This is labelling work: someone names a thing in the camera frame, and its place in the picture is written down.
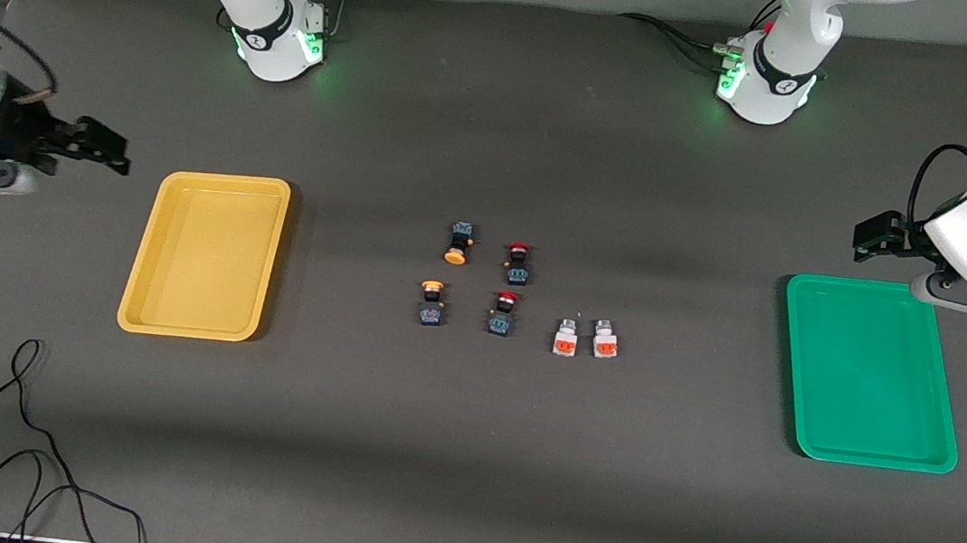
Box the black cable on table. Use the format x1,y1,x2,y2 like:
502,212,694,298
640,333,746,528
0,334,170,543

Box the black left arm base cables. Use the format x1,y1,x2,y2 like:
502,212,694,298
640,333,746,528
612,0,784,82

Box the white block orange button switch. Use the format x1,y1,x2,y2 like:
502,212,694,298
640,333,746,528
551,317,581,358
590,318,621,360

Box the yellow plastic tray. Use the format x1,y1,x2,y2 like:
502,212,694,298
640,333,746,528
116,163,293,348

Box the dark grey table mat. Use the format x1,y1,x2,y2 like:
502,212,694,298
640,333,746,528
0,0,967,543

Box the yellow push button switch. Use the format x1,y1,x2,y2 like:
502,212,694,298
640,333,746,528
442,219,478,269
415,278,450,328

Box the green plastic tray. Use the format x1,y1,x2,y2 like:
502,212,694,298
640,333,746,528
768,270,967,477

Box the red push button switch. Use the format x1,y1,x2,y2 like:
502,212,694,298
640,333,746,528
502,241,536,288
487,289,521,338

